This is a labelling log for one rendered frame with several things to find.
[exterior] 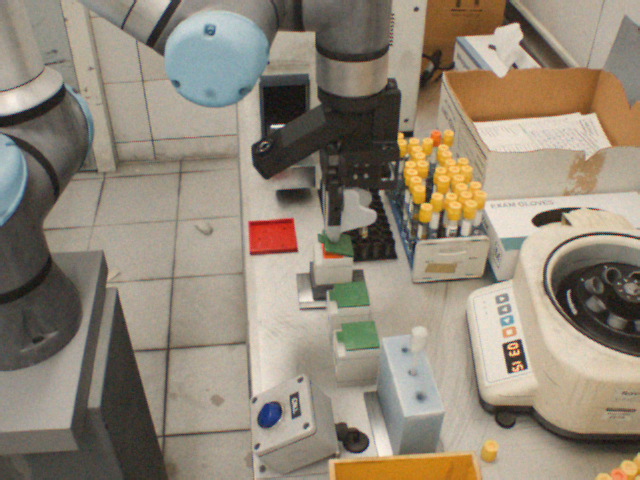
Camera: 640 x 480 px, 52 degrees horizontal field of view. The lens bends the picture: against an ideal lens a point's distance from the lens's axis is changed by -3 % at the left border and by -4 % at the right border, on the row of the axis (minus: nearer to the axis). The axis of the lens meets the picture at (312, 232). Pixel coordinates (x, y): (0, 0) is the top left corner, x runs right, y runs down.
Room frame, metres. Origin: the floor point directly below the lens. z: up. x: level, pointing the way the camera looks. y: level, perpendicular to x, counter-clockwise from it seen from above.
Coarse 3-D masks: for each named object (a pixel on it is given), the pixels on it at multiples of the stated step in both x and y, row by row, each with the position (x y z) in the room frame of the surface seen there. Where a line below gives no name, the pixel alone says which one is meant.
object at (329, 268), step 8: (320, 248) 0.65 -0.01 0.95; (320, 256) 0.63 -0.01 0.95; (328, 256) 0.63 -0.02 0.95; (336, 256) 0.63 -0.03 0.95; (344, 256) 0.63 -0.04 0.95; (320, 264) 0.62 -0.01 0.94; (328, 264) 0.62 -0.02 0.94; (336, 264) 0.62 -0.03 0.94; (344, 264) 0.62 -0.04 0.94; (352, 264) 0.62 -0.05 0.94; (320, 272) 0.62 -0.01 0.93; (328, 272) 0.62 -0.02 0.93; (336, 272) 0.62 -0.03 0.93; (344, 272) 0.62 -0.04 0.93; (352, 272) 0.62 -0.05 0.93; (320, 280) 0.62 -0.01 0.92; (328, 280) 0.62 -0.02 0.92; (336, 280) 0.62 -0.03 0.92; (344, 280) 0.62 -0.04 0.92
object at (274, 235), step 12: (252, 228) 0.77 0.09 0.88; (264, 228) 0.77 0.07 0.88; (276, 228) 0.77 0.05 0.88; (288, 228) 0.77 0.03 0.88; (252, 240) 0.74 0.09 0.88; (264, 240) 0.75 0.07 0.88; (276, 240) 0.75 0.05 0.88; (288, 240) 0.75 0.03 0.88; (252, 252) 0.72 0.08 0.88; (264, 252) 0.72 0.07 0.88; (276, 252) 0.72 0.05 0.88
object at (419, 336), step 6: (414, 330) 0.43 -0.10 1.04; (420, 330) 0.42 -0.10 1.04; (426, 330) 0.43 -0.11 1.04; (414, 336) 0.42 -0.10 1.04; (420, 336) 0.42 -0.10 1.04; (426, 336) 0.42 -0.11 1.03; (414, 342) 0.42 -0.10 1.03; (420, 342) 0.42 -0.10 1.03; (426, 342) 0.42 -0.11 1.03; (414, 348) 0.42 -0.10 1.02; (420, 348) 0.42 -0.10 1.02
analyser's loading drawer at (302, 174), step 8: (272, 112) 1.05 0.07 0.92; (280, 112) 1.05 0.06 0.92; (288, 112) 1.05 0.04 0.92; (296, 112) 1.05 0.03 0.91; (272, 120) 1.02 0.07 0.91; (280, 120) 1.02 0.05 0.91; (288, 120) 1.02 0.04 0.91; (272, 128) 0.94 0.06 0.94; (304, 160) 0.89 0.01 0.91; (312, 160) 0.89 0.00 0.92; (288, 168) 0.85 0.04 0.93; (296, 168) 0.85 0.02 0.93; (304, 168) 0.85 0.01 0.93; (312, 168) 0.85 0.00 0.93; (272, 176) 0.84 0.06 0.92; (280, 176) 0.84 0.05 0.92; (288, 176) 0.85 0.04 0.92; (296, 176) 0.85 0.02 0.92; (304, 176) 0.85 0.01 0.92; (312, 176) 0.85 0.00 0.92; (272, 184) 0.84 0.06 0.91; (280, 184) 0.84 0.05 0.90; (288, 184) 0.85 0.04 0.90; (296, 184) 0.85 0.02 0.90; (304, 184) 0.85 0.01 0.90; (312, 184) 0.85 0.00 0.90
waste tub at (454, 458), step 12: (384, 456) 0.33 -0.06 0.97; (396, 456) 0.33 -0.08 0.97; (408, 456) 0.33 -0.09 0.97; (420, 456) 0.33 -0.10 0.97; (432, 456) 0.33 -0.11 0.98; (444, 456) 0.33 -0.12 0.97; (456, 456) 0.33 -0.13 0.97; (468, 456) 0.33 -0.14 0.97; (336, 468) 0.33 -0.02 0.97; (348, 468) 0.33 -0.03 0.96; (360, 468) 0.33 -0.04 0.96; (372, 468) 0.33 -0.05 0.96; (384, 468) 0.33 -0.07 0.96; (396, 468) 0.33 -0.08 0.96; (408, 468) 0.33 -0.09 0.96; (420, 468) 0.33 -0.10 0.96; (432, 468) 0.33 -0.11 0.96; (444, 468) 0.33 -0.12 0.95; (456, 468) 0.33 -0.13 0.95; (468, 468) 0.33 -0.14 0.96
